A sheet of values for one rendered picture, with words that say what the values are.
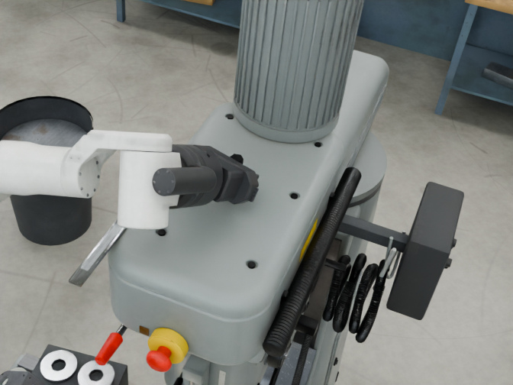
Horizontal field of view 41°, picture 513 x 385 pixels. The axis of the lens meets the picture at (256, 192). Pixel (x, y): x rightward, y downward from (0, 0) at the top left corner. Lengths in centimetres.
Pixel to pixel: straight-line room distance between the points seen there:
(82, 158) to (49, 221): 264
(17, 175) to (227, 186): 29
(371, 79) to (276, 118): 56
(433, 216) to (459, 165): 314
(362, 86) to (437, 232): 46
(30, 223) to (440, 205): 251
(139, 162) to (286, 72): 37
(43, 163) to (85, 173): 5
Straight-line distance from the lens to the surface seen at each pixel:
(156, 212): 86
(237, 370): 130
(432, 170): 440
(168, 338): 103
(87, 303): 338
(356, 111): 158
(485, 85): 496
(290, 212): 108
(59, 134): 352
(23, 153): 93
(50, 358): 185
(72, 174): 89
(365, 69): 172
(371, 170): 173
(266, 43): 112
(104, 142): 87
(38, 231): 359
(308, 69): 113
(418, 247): 133
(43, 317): 336
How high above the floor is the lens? 262
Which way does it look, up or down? 42 degrees down
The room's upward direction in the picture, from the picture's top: 7 degrees clockwise
